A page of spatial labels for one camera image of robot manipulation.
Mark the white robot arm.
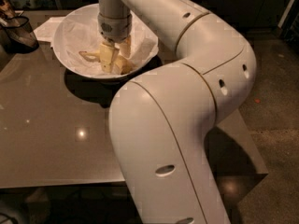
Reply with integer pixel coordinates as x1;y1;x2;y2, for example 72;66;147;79
98;0;256;224

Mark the white paper sheet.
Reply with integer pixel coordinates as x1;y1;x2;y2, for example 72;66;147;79
34;17;64;43

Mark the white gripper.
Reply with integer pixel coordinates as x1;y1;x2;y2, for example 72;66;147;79
97;13;132;73

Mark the dark mesh basket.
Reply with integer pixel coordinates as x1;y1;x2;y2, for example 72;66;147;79
0;16;39;53

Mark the white bowl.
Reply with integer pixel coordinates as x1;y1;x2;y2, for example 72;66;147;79
51;2;159;85

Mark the yellow banana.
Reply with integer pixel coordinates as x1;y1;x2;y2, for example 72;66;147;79
78;51;133;75

